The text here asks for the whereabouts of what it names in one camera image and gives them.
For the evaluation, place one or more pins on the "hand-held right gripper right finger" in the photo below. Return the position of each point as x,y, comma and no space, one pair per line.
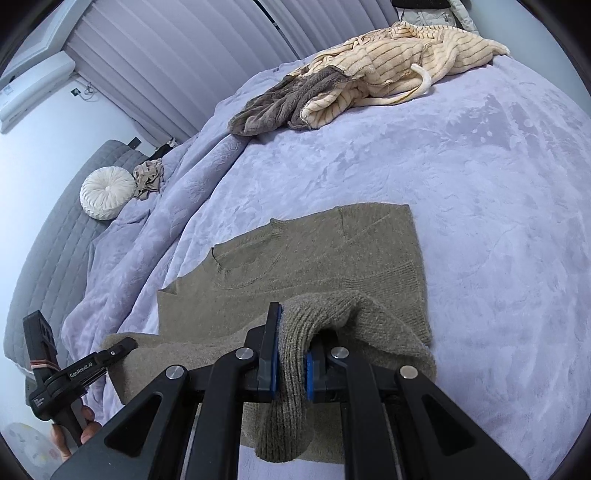
310,378

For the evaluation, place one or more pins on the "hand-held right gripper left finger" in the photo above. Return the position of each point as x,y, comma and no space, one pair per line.
276,350

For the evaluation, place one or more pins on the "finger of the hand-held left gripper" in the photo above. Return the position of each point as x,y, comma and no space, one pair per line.
92,364

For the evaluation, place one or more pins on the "olive knit sweater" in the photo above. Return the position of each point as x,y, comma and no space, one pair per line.
300,267

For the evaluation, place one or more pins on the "person's left hand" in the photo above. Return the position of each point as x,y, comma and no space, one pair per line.
90,429

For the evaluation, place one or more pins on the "grey quilted headboard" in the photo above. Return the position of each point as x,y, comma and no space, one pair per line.
46,258

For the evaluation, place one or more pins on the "white patterned round object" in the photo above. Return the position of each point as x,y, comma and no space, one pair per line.
27,452

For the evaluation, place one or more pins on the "white round pleated pillow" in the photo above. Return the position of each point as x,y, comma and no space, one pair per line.
107,191

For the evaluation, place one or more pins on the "beige ruffled cloth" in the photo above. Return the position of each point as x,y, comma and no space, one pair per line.
147,177

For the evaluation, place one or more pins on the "small black object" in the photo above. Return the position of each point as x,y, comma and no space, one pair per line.
164,150

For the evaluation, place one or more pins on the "lavender plush blanket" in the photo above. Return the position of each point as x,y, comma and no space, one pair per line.
461,207

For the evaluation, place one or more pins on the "grey-brown fleece garment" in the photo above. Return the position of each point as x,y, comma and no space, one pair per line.
272,106

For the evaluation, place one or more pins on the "white air conditioner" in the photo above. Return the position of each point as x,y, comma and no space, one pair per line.
32,87

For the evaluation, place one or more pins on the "white pleated curtains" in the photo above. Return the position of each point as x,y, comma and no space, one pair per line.
161,60

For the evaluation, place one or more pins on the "cream striped fleece garment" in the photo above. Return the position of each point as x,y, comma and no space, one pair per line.
392,60

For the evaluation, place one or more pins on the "light grey hanging garment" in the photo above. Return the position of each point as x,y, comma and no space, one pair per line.
461,14

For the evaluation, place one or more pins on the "white framed wall panel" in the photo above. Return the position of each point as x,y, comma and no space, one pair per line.
37,32

